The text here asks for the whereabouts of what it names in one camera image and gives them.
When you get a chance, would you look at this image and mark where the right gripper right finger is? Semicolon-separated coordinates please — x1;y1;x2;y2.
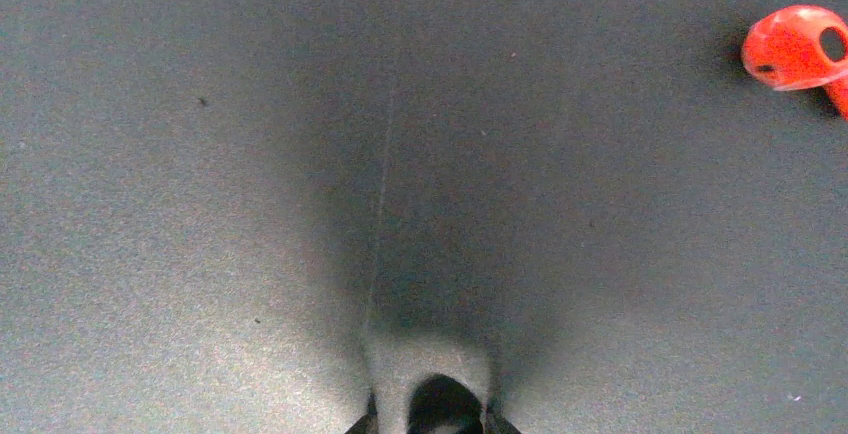
484;401;521;434

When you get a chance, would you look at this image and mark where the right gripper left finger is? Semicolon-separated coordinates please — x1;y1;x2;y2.
344;394;379;434

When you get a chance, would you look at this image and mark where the red earbud left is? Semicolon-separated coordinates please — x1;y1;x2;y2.
740;5;847;118

